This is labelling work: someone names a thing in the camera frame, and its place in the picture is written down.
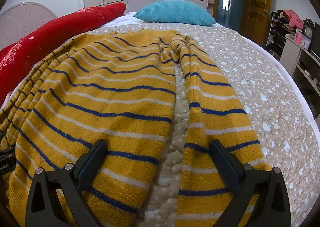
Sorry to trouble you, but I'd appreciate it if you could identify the black table clock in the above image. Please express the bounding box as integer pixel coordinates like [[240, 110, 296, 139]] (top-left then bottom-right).
[[303, 18, 315, 40]]

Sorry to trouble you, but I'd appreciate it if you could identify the teal pillow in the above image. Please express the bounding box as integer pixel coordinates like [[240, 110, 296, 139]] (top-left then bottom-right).
[[133, 0, 217, 26]]

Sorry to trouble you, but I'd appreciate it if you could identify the white bed sheet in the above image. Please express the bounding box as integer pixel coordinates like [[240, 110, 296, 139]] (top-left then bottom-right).
[[99, 11, 140, 29]]

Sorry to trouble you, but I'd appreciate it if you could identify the white shelf cabinet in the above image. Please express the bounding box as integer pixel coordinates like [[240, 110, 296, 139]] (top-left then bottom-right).
[[279, 34, 320, 120]]

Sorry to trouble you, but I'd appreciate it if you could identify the cluttered storage rack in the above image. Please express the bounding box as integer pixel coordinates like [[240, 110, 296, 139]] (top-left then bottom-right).
[[265, 10, 304, 58]]

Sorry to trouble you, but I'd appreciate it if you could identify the pink cloth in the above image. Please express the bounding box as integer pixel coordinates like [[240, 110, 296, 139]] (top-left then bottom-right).
[[285, 9, 304, 28]]

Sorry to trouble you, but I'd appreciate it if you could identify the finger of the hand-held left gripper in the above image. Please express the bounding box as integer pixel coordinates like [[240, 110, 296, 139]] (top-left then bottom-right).
[[0, 145, 15, 157]]

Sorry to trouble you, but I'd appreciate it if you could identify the beige dotted bedspread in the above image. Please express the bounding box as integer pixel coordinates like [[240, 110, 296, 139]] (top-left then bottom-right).
[[0, 12, 316, 227]]

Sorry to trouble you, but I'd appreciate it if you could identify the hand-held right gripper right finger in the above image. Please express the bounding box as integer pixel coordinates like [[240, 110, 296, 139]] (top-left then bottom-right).
[[209, 139, 292, 227]]

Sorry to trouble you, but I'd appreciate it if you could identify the red embroidered quilt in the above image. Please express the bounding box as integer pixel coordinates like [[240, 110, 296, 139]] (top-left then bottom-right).
[[0, 2, 127, 106]]

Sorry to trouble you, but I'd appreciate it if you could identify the wooden door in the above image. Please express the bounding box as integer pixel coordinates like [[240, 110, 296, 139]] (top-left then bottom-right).
[[241, 0, 273, 47]]

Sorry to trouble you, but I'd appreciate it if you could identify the yellow striped knit sweater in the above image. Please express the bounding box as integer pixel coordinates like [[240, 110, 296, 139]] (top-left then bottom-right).
[[0, 29, 272, 227]]

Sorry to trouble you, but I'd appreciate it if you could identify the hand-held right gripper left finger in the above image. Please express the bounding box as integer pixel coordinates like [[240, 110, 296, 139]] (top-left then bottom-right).
[[25, 139, 108, 227]]

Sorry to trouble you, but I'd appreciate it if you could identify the dark screen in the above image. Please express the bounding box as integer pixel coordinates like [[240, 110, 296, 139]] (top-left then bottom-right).
[[309, 23, 320, 60]]

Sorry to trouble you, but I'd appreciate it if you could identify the white fan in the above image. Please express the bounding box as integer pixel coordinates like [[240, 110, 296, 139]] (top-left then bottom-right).
[[0, 2, 58, 51]]

